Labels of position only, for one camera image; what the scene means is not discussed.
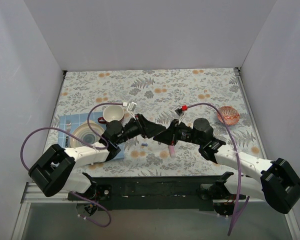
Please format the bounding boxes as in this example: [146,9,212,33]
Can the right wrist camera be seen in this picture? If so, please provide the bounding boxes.
[174,105,188,124]

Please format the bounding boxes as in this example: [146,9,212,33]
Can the floral tablecloth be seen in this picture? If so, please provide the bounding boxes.
[45,68,264,177]

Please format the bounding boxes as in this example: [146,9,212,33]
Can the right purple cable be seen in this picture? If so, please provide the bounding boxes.
[186,102,251,236]

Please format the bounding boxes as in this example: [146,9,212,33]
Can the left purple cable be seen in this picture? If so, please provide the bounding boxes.
[20,101,128,228]

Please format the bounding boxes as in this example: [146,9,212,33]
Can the purple cable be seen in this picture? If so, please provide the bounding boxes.
[186,102,251,236]
[20,101,128,228]

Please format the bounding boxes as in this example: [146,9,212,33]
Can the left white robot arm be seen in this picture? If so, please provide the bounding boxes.
[28,114,166,200]

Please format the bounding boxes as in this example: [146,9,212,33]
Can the silver fork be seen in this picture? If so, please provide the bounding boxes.
[64,120,72,148]

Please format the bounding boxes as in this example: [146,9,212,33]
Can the red patterned bowl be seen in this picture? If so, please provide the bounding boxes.
[218,106,240,126]

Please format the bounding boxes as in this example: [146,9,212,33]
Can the beige ringed plate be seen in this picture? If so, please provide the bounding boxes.
[68,121,105,148]

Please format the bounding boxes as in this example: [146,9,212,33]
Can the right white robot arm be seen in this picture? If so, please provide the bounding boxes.
[153,118,300,214]

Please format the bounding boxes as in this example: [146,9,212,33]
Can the blue checked placemat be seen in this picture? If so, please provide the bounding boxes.
[58,112,110,168]

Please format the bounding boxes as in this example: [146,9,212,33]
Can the pink highlighter pen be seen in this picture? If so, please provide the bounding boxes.
[168,145,176,158]

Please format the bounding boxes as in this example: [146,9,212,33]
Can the white and red mug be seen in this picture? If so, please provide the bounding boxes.
[97,105,125,124]

